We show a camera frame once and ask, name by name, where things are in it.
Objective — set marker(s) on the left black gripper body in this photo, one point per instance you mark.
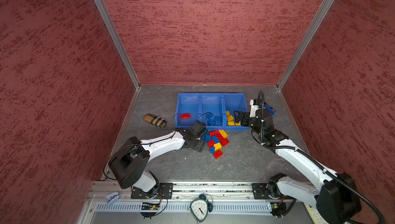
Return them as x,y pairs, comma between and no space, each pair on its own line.
197,144

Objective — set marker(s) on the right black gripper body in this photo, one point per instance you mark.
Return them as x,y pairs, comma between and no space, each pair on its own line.
249,121

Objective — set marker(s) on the yellow legos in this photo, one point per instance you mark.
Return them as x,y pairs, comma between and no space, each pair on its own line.
231,118

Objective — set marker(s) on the blue legos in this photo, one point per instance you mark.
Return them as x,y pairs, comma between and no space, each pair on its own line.
214,121

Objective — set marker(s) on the blue three-compartment bin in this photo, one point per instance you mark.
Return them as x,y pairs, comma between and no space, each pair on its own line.
203,105

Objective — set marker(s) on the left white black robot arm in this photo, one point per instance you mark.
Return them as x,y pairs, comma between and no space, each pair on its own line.
128,164

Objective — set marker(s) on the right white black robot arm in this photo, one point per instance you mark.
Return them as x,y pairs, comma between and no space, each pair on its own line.
333,195

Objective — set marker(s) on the long red lego top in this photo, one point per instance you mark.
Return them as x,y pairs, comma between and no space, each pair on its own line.
216,135

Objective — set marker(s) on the yellow lego brick top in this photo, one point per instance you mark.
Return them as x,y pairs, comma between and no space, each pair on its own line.
223,133

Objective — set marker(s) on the yellow lego brick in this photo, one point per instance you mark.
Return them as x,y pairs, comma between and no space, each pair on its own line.
217,146
223,133

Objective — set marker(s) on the yellow lego brick centre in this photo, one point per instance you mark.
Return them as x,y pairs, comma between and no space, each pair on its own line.
217,146

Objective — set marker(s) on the blue black stapler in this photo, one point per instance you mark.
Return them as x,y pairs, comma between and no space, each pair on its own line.
270,109

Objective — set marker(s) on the red lego brick bottom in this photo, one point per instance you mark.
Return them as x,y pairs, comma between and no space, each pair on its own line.
218,154

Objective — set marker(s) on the plaid glasses case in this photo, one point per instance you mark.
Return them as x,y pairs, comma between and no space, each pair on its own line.
155,120

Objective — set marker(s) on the heart-shaped white clock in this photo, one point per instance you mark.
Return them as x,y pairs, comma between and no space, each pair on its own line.
201,207

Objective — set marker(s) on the small blue stapler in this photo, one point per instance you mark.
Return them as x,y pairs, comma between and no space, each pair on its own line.
111,198

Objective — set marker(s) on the cream calculator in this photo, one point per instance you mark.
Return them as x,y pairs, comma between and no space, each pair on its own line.
312,211

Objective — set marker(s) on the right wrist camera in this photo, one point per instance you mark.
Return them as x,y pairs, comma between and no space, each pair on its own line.
255,106

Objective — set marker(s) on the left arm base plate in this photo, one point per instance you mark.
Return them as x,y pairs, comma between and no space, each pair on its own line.
161,190

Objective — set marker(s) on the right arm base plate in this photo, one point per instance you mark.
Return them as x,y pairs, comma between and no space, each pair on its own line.
260,192

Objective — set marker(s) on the aluminium rail frame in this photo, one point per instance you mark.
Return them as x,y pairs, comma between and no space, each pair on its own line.
233,201

